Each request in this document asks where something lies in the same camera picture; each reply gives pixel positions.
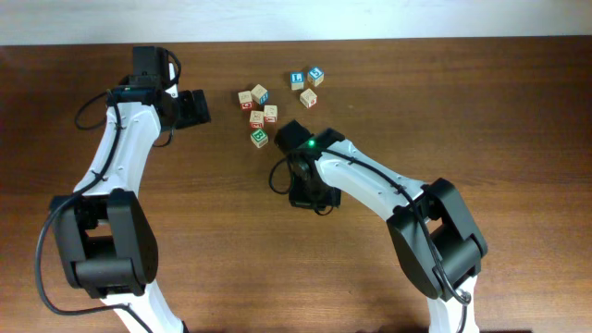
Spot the blue number 5 block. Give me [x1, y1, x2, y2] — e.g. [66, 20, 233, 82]
[307, 67, 325, 87]

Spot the red C block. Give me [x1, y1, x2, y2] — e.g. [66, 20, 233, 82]
[238, 91, 253, 110]

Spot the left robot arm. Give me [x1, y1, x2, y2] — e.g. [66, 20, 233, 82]
[34, 46, 211, 332]

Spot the red bottom butterfly block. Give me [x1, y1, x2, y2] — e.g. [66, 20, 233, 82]
[249, 110, 265, 129]

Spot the block with blue side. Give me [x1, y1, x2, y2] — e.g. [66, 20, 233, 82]
[251, 84, 269, 105]

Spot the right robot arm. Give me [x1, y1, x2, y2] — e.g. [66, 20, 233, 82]
[274, 120, 488, 332]

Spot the block with red side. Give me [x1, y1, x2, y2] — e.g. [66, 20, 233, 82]
[299, 89, 318, 108]

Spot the green B block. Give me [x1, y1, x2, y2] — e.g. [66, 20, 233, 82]
[250, 129, 269, 148]

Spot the small red edged block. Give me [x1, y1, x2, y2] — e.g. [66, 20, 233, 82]
[264, 105, 278, 123]

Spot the blue letter L block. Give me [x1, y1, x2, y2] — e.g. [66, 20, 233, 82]
[290, 72, 305, 91]

